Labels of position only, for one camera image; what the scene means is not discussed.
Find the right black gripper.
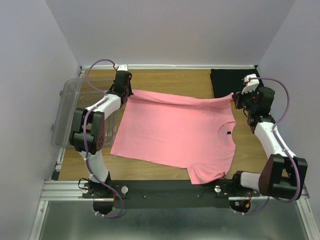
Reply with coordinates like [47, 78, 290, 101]
[231, 86, 257, 113]

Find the pink t shirt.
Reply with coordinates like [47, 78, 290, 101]
[110, 90, 236, 185]

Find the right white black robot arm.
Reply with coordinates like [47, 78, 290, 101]
[230, 86, 308, 203]

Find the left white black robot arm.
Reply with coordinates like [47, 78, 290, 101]
[69, 70, 133, 198]

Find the folded black t shirt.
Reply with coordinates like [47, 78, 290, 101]
[210, 68, 260, 98]

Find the clear plastic bin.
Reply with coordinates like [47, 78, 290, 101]
[51, 77, 120, 148]

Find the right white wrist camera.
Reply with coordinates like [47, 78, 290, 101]
[241, 74, 260, 95]

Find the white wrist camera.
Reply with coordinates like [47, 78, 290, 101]
[113, 64, 129, 72]
[241, 74, 260, 95]

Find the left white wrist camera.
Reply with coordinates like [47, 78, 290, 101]
[113, 64, 129, 72]

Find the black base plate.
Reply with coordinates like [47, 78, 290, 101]
[78, 178, 259, 217]

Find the aluminium frame rail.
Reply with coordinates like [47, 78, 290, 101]
[30, 180, 320, 240]

